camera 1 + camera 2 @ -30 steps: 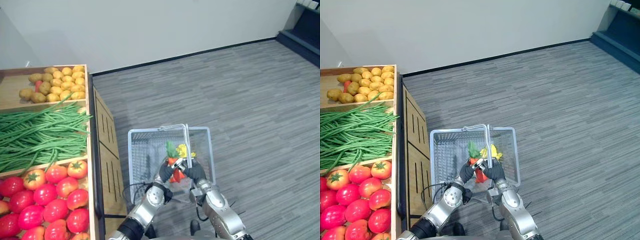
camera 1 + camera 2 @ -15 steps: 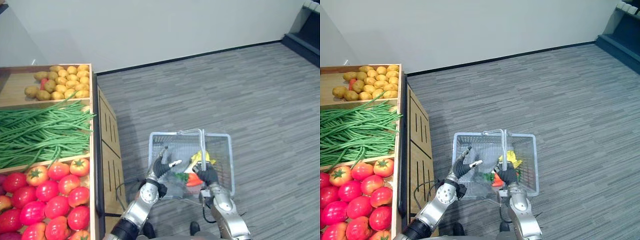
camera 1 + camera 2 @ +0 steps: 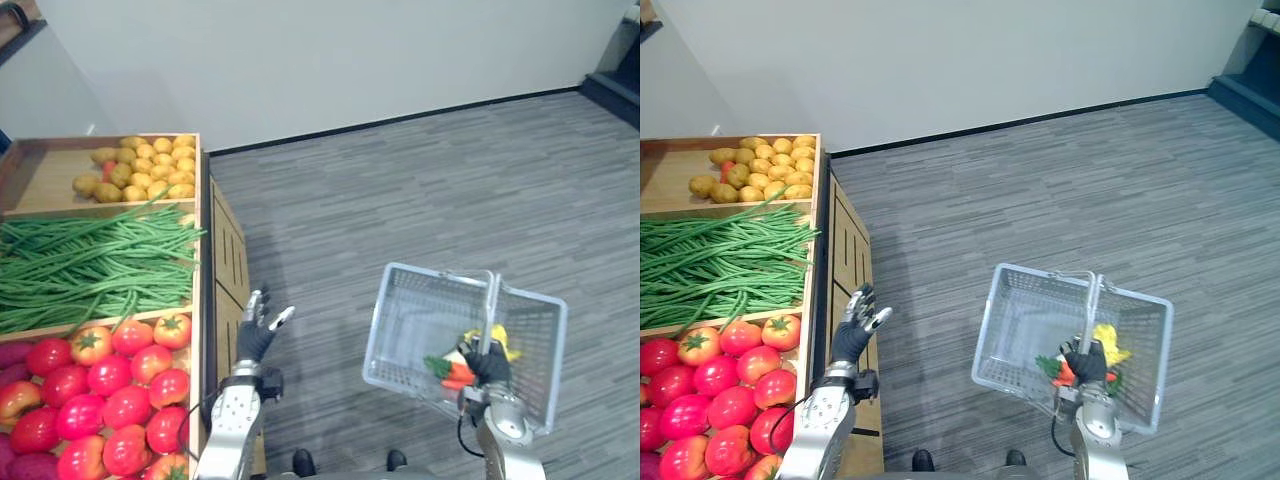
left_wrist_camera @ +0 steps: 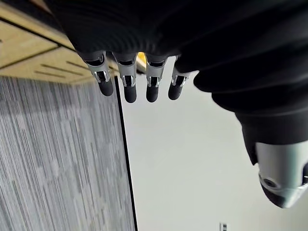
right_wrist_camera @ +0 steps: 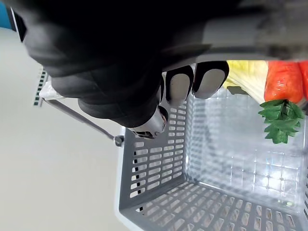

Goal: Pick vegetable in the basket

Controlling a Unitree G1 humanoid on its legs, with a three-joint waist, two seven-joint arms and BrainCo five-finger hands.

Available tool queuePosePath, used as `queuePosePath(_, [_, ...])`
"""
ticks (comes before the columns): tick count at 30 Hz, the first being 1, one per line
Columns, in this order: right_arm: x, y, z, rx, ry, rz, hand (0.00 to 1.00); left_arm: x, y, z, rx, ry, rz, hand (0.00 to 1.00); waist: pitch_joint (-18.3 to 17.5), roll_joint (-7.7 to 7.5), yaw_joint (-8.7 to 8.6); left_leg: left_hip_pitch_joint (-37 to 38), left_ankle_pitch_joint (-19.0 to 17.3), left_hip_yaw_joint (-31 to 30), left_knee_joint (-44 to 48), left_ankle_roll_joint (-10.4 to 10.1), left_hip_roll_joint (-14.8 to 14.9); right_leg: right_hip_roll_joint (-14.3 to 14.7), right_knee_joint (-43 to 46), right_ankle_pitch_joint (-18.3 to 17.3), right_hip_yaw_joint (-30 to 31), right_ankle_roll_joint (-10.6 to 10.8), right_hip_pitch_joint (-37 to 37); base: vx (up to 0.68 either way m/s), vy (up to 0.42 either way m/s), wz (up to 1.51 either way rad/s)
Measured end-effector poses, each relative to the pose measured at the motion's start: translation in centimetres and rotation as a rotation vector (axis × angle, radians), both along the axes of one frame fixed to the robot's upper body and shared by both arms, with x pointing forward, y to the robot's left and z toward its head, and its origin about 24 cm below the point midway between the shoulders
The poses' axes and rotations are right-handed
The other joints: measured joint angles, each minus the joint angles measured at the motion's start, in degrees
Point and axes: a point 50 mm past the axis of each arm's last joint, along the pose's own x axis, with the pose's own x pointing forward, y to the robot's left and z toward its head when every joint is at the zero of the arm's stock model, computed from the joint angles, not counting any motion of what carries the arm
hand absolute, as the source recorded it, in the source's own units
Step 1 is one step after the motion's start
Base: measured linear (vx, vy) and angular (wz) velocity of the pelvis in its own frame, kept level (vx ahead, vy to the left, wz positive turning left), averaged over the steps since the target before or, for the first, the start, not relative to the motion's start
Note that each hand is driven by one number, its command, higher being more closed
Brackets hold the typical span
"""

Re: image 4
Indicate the light wooden cabinet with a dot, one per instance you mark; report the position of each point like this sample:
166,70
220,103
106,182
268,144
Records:
24,45

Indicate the left robot hand black cloth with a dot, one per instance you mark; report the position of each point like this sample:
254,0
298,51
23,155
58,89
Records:
183,31

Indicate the small white grey object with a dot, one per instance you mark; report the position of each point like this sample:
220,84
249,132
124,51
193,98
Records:
223,227

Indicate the yellow object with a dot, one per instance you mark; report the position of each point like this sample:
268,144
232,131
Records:
141,60

